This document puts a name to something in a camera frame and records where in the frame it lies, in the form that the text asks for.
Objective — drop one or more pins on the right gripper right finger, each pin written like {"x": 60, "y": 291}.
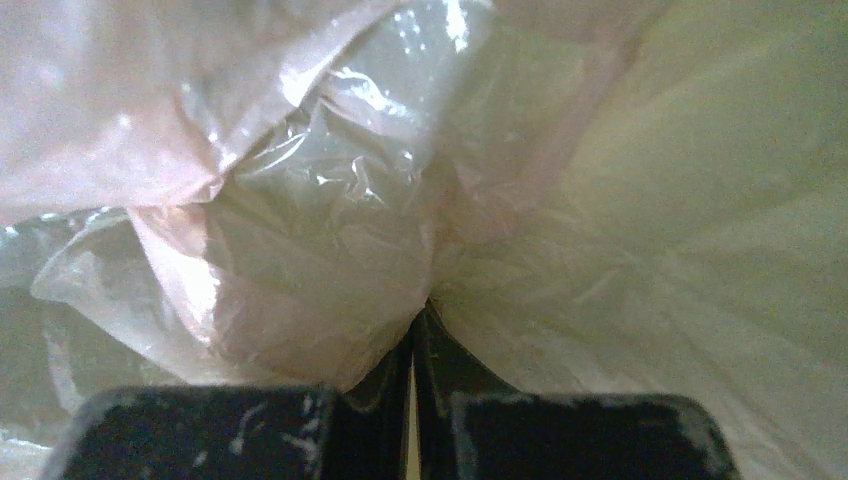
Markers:
{"x": 474, "y": 425}

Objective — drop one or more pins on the pink plastic trash bag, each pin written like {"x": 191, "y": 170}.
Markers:
{"x": 268, "y": 191}

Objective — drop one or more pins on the olive green mesh trash bin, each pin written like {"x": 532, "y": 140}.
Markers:
{"x": 730, "y": 107}

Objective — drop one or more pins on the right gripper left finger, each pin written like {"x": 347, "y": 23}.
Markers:
{"x": 243, "y": 432}

